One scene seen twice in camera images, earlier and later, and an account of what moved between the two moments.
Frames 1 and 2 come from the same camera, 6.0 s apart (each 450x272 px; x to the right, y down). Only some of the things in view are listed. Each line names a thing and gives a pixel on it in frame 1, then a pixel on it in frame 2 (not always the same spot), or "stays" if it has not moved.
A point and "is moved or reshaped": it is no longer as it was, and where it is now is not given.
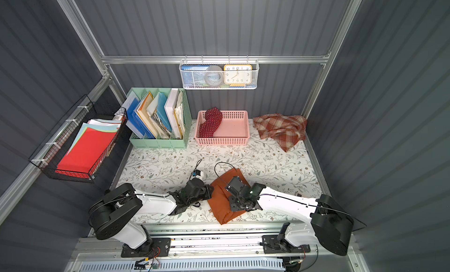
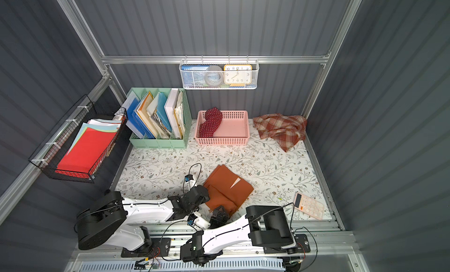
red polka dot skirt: (213, 117) stays
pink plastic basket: (234, 131) stays
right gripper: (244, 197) to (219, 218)
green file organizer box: (159, 118) stays
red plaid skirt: (287, 130) stays
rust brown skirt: (219, 199) is moved or reshaped
